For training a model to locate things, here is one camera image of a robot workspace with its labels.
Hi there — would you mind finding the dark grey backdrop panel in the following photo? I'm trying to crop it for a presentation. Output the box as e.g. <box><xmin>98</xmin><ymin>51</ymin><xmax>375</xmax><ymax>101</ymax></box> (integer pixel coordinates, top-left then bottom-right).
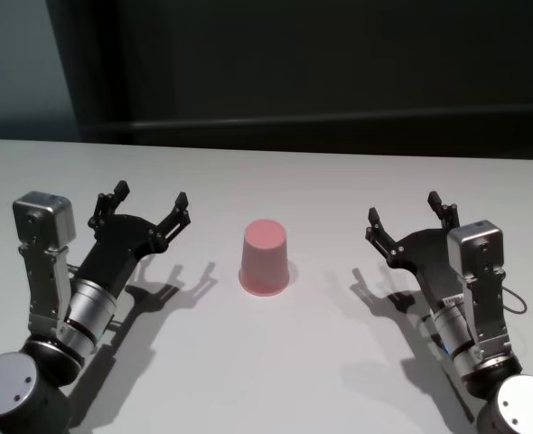
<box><xmin>97</xmin><ymin>0</ymin><xmax>533</xmax><ymax>126</ymax></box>

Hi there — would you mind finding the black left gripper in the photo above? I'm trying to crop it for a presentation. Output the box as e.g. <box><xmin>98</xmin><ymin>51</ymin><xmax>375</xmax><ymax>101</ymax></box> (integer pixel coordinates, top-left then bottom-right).
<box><xmin>75</xmin><ymin>180</ymin><xmax>192</xmax><ymax>297</ymax></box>

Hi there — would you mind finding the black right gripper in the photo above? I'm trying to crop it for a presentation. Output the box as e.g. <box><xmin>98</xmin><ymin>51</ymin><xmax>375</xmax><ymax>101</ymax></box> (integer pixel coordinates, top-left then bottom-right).
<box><xmin>364</xmin><ymin>191</ymin><xmax>465</xmax><ymax>310</ymax></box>

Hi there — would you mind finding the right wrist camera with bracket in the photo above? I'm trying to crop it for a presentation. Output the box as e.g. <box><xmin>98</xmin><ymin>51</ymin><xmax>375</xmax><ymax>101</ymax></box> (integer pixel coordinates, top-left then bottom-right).
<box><xmin>445</xmin><ymin>220</ymin><xmax>513</xmax><ymax>361</ymax></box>

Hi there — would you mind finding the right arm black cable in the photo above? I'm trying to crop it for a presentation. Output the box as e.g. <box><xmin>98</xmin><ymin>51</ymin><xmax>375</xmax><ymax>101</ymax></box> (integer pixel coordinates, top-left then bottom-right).
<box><xmin>500</xmin><ymin>287</ymin><xmax>528</xmax><ymax>316</ymax></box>

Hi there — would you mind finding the pink plastic cup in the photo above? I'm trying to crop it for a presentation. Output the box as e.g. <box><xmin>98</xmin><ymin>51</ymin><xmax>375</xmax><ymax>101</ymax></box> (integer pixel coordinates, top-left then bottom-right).
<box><xmin>238</xmin><ymin>219</ymin><xmax>292</xmax><ymax>297</ymax></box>

